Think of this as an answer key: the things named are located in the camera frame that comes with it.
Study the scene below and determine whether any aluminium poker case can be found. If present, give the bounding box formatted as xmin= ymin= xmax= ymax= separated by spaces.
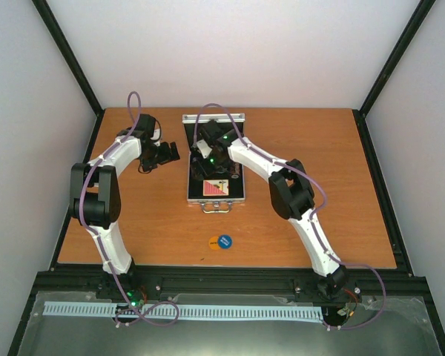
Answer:
xmin=182 ymin=113 xmax=246 ymax=214

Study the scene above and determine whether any red playing card deck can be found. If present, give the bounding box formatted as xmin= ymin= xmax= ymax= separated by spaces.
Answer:
xmin=202 ymin=179 xmax=229 ymax=197

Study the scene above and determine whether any brown black chip stack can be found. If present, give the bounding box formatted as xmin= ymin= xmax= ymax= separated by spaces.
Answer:
xmin=229 ymin=164 xmax=240 ymax=179

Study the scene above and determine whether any orange round button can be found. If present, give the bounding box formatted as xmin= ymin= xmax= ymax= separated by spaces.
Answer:
xmin=208 ymin=236 xmax=220 ymax=251

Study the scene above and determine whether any blue small blind button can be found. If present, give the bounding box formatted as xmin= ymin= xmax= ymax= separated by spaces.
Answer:
xmin=217 ymin=234 xmax=233 ymax=249

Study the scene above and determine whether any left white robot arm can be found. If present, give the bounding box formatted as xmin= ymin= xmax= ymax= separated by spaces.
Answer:
xmin=68 ymin=114 xmax=179 ymax=299

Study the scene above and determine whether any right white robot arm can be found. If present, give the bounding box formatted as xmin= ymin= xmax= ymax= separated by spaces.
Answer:
xmin=184 ymin=115 xmax=349 ymax=300

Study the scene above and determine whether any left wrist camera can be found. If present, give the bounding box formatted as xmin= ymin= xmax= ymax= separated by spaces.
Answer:
xmin=151 ymin=128 xmax=162 ymax=142

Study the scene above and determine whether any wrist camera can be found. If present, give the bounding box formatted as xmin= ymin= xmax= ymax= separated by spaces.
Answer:
xmin=151 ymin=128 xmax=162 ymax=142
xmin=196 ymin=139 xmax=212 ymax=159

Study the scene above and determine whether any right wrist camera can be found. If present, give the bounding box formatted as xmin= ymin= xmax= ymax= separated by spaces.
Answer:
xmin=196 ymin=139 xmax=212 ymax=159

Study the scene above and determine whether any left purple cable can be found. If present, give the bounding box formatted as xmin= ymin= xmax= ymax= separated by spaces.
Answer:
xmin=78 ymin=90 xmax=181 ymax=329

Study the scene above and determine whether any purple cable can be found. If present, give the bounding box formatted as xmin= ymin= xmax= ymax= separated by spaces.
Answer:
xmin=78 ymin=90 xmax=181 ymax=329
xmin=193 ymin=102 xmax=388 ymax=332

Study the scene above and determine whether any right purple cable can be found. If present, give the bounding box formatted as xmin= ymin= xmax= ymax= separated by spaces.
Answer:
xmin=193 ymin=102 xmax=388 ymax=332

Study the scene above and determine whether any black aluminium frame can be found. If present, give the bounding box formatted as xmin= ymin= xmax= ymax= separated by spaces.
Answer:
xmin=8 ymin=1 xmax=445 ymax=355

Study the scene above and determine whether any light blue cable duct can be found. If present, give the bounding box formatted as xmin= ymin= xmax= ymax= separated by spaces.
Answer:
xmin=42 ymin=301 xmax=323 ymax=323

